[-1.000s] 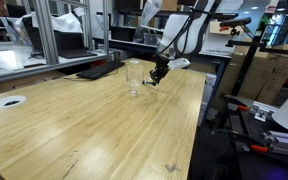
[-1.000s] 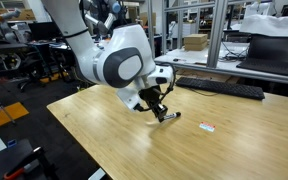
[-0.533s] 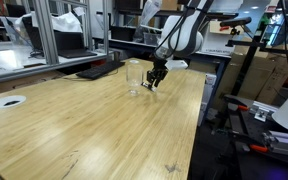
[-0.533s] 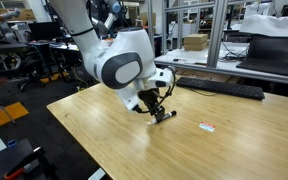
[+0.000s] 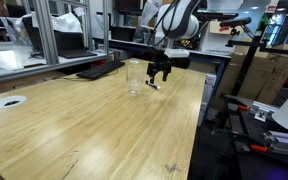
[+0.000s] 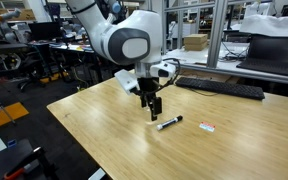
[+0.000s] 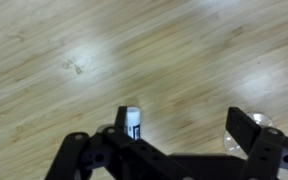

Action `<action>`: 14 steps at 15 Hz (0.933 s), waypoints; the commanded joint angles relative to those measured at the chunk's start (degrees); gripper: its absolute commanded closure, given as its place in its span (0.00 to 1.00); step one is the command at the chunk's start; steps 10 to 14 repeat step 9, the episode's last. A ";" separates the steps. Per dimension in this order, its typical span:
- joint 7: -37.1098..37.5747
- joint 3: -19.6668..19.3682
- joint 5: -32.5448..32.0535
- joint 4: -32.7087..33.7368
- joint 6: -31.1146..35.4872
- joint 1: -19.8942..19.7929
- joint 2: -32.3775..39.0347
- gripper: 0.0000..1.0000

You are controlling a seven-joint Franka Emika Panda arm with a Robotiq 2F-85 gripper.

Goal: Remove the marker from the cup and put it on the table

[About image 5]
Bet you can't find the blue framed workbench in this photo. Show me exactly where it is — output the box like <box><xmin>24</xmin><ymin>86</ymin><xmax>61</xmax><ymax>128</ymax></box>
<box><xmin>93</xmin><ymin>36</ymin><xmax>232</xmax><ymax>85</ymax></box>

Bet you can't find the black breadboard platform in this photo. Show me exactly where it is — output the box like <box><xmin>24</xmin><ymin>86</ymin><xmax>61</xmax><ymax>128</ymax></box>
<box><xmin>223</xmin><ymin>94</ymin><xmax>288</xmax><ymax>180</ymax></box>

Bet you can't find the black clamp with orange handle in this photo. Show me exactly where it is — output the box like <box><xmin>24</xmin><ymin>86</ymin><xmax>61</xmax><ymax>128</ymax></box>
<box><xmin>226</xmin><ymin>96</ymin><xmax>252</xmax><ymax>113</ymax></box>
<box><xmin>248</xmin><ymin>143</ymin><xmax>270</xmax><ymax>155</ymax></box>

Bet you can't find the large brown cardboard box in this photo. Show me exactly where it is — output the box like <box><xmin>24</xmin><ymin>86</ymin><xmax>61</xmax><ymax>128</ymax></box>
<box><xmin>213</xmin><ymin>44</ymin><xmax>279</xmax><ymax>113</ymax></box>

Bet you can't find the white crumpled cloth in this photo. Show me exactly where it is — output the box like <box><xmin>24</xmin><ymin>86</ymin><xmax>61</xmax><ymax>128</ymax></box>
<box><xmin>13</xmin><ymin>11</ymin><xmax>84</xmax><ymax>35</ymax></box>

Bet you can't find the black marker with white cap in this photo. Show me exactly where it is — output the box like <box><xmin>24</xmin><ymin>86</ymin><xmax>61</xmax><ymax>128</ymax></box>
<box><xmin>145</xmin><ymin>79</ymin><xmax>162</xmax><ymax>91</ymax></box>

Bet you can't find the clear glass cup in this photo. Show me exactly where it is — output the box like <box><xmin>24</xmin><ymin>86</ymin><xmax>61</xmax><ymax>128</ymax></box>
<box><xmin>125</xmin><ymin>59</ymin><xmax>145</xmax><ymax>97</ymax></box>

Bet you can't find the red white wall sign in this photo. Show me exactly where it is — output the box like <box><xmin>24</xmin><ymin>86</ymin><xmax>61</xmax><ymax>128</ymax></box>
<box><xmin>264</xmin><ymin>4</ymin><xmax>279</xmax><ymax>15</ymax></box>

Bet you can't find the black overhead shelf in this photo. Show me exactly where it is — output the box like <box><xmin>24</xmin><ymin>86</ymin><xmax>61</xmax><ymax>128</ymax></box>
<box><xmin>197</xmin><ymin>9</ymin><xmax>240</xmax><ymax>21</ymax></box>

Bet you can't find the black computer keyboard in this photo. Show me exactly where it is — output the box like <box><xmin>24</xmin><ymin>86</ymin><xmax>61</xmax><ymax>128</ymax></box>
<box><xmin>75</xmin><ymin>60</ymin><xmax>127</xmax><ymax>81</ymax></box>

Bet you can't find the white drawer cabinet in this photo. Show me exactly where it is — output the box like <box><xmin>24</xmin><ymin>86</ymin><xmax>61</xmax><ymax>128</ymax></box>
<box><xmin>196</xmin><ymin>72</ymin><xmax>218</xmax><ymax>127</ymax></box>

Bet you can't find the silver metal bracket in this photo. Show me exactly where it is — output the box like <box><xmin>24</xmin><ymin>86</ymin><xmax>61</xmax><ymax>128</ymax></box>
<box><xmin>248</xmin><ymin>100</ymin><xmax>280</xmax><ymax>123</ymax></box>

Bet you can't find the black box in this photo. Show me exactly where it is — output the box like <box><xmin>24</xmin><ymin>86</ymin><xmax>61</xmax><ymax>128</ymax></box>
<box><xmin>109</xmin><ymin>25</ymin><xmax>137</xmax><ymax>43</ymax></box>

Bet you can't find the white printed cardboard box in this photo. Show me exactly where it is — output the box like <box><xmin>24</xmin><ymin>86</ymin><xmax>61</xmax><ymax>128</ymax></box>
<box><xmin>198</xmin><ymin>19</ymin><xmax>242</xmax><ymax>56</ymax></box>

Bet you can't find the black cable bundle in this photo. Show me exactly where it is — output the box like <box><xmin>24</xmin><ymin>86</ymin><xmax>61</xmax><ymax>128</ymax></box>
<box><xmin>28</xmin><ymin>48</ymin><xmax>47</xmax><ymax>61</ymax></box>

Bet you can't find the black laptop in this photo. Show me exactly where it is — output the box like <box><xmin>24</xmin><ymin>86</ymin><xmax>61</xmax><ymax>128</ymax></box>
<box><xmin>21</xmin><ymin>16</ymin><xmax>99</xmax><ymax>60</ymax></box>

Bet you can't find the large flat cardboard box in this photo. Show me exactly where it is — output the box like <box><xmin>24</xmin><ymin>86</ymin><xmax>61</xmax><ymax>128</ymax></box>
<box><xmin>0</xmin><ymin>70</ymin><xmax>67</xmax><ymax>99</ymax></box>

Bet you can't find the aluminium extrusion frame workbench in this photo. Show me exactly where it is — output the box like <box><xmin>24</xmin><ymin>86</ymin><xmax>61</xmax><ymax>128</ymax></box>
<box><xmin>0</xmin><ymin>0</ymin><xmax>111</xmax><ymax>86</ymax></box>

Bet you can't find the silver aluminium extrusion bar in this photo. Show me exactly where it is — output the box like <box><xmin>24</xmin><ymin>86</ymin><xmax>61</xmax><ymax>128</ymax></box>
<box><xmin>263</xmin><ymin>130</ymin><xmax>288</xmax><ymax>158</ymax></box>

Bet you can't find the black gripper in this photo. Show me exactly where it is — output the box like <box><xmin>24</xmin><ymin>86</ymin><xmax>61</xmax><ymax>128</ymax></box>
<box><xmin>146</xmin><ymin>52</ymin><xmax>173</xmax><ymax>85</ymax></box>

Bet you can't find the white grommet with dark hole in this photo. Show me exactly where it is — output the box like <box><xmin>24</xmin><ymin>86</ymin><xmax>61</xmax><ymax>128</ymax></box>
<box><xmin>0</xmin><ymin>94</ymin><xmax>28</xmax><ymax>110</ymax></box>

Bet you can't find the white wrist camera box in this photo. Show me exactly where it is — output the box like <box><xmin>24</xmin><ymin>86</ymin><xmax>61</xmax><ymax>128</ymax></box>
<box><xmin>163</xmin><ymin>47</ymin><xmax>191</xmax><ymax>59</ymax></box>

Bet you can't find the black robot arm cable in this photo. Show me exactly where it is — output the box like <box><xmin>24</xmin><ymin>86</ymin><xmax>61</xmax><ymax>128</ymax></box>
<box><xmin>146</xmin><ymin>0</ymin><xmax>182</xmax><ymax>52</ymax></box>

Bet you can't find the black stereo camera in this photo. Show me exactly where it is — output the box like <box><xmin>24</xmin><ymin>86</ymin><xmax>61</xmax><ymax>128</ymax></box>
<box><xmin>219</xmin><ymin>16</ymin><xmax>253</xmax><ymax>29</ymax></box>

